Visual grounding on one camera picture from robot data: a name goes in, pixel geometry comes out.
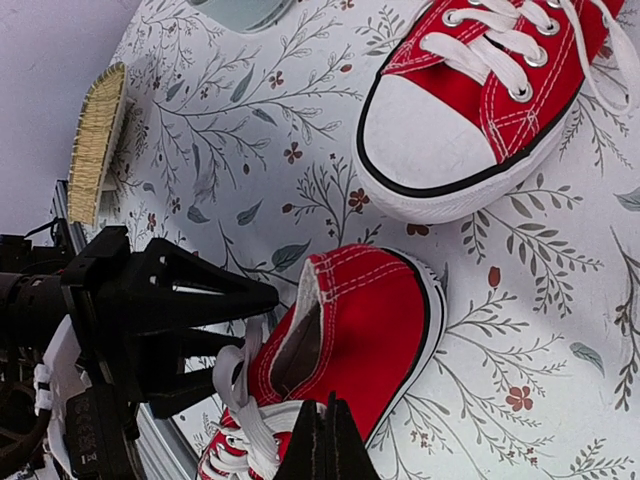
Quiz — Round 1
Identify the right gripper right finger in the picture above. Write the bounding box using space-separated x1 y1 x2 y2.
324 392 380 480

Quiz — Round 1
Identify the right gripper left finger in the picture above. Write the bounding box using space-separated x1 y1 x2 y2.
274 400 326 480

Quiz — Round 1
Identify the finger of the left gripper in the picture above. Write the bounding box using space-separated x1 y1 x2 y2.
129 238 279 335
134 327 251 420

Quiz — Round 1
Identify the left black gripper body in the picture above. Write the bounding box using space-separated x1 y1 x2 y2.
59 224 151 441

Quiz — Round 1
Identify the red sneaker with laces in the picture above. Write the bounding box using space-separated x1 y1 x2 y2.
355 0 639 224

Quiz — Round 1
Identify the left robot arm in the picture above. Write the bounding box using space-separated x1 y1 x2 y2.
1 226 279 434

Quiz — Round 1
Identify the floral patterned table mat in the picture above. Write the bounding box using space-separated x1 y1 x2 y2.
101 1 639 479

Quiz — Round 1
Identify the woven bamboo basket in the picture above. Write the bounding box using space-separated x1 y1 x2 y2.
67 62 128 225

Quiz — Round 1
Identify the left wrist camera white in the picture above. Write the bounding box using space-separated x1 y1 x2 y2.
32 314 141 479

